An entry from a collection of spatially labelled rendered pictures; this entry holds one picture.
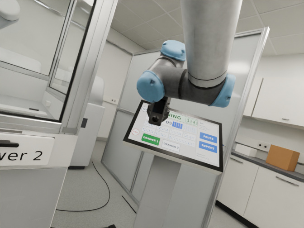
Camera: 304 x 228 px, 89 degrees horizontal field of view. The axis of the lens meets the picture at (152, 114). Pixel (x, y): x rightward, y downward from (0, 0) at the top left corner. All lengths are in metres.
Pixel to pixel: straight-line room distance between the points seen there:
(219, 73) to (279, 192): 2.45
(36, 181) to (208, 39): 0.78
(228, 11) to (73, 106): 0.64
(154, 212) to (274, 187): 1.93
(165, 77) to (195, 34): 0.16
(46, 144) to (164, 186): 0.63
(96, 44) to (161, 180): 0.77
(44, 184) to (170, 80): 0.68
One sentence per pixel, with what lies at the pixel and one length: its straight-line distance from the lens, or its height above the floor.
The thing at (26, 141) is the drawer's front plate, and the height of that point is 0.91.
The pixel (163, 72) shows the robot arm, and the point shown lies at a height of 1.24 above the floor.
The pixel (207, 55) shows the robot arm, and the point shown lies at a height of 1.25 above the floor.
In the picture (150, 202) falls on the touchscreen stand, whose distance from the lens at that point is 1.02.
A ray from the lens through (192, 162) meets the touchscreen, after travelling 0.82.
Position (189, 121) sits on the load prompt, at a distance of 0.94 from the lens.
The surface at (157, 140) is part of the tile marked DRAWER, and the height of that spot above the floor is 1.01.
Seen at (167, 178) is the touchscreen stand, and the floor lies 0.81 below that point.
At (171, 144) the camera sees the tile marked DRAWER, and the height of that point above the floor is 1.01.
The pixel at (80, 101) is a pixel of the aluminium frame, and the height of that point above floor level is 1.10.
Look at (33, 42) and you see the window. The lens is 0.73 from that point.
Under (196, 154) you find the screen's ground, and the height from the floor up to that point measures 1.00.
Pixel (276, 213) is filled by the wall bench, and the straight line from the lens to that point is 2.73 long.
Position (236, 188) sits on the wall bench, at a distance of 2.81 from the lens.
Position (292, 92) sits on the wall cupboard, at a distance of 3.13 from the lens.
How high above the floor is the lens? 1.14
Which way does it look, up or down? 1 degrees down
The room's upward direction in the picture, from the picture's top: 17 degrees clockwise
